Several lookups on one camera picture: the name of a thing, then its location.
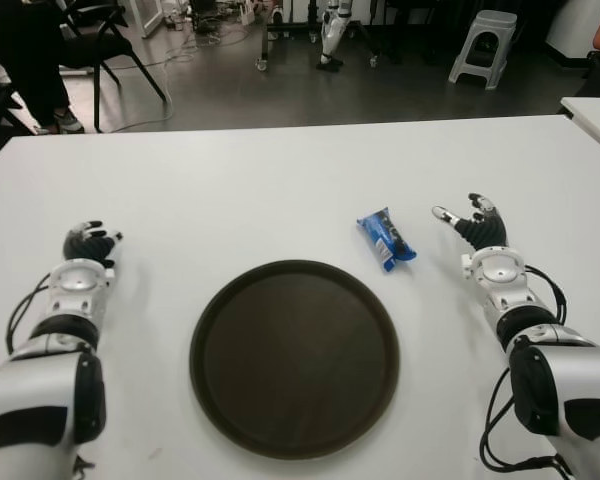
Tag white metal frame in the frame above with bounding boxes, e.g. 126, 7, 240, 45
124, 0, 167, 39

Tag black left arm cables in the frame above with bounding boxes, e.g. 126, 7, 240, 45
4, 272, 54, 357

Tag round dark brown tray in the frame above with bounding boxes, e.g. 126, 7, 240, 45
189, 258, 400, 458

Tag white side table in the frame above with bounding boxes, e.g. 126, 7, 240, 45
559, 96, 600, 161

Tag blue Oreo cookie packet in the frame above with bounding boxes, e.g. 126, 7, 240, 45
355, 206, 420, 275

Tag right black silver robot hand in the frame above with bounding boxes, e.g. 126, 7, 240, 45
431, 191, 510, 252

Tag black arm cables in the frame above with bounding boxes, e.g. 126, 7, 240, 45
4, 272, 54, 357
479, 264, 572, 474

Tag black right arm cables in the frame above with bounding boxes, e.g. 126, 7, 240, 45
479, 264, 572, 474

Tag black chair with angled legs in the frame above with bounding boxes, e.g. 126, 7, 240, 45
59, 0, 169, 133

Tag white floor cable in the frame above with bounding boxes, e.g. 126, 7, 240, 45
99, 19, 221, 134

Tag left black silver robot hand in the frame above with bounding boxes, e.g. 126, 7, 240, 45
63, 219, 126, 270

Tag grey plastic stool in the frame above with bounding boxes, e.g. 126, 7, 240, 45
448, 9, 519, 92

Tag black wheeled gantry frame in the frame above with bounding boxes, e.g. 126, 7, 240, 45
254, 0, 381, 74

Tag white humanoid robot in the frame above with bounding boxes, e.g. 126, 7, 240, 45
315, 0, 354, 72

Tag person in black trousers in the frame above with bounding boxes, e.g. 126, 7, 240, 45
0, 0, 86, 136

